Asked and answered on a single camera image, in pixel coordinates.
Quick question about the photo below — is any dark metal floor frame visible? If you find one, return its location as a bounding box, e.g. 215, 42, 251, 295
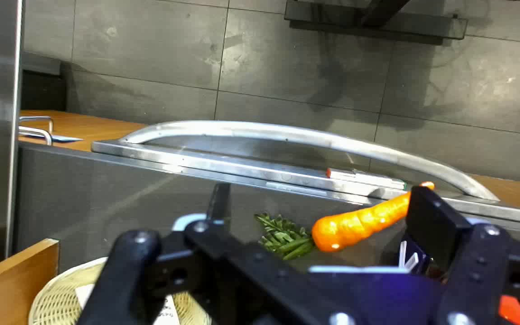
283, 0, 469, 48

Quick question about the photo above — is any orange toy carrot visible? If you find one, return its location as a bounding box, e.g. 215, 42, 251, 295
253, 180, 437, 263

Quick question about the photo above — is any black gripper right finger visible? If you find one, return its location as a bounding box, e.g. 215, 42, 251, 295
402, 185, 520, 325

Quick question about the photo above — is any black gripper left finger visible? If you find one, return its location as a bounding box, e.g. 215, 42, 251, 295
77, 183, 244, 325

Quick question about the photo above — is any wooden drawer base cabinet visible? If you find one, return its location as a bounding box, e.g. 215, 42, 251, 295
16, 109, 148, 154

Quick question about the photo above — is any red toy tomato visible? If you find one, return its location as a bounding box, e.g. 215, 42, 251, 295
498, 295, 520, 325

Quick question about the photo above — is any wooden sink base cabinet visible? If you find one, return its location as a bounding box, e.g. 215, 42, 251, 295
473, 172, 520, 232

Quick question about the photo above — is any white wicker basket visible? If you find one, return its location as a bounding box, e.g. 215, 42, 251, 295
27, 257, 213, 325

